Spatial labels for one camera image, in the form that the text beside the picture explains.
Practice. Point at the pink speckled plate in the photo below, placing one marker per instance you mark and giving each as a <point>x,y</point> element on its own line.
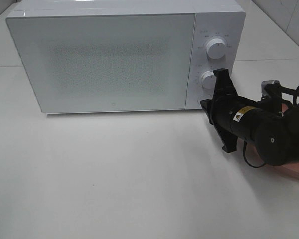
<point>289,166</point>

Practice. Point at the white microwave oven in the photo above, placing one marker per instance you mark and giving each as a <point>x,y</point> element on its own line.
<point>213,18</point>

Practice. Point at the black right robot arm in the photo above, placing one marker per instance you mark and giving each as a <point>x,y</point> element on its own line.
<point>288,100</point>

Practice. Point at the upper white power knob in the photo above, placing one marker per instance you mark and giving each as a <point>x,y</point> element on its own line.
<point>216,48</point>

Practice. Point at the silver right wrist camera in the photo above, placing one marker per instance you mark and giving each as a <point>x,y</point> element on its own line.
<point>270,89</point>

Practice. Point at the white timer knob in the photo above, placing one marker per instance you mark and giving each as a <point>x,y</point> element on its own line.
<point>208,80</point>

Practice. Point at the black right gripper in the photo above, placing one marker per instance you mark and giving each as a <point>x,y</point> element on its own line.
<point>233,116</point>

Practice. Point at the white microwave door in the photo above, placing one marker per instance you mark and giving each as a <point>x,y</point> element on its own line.
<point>106,63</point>

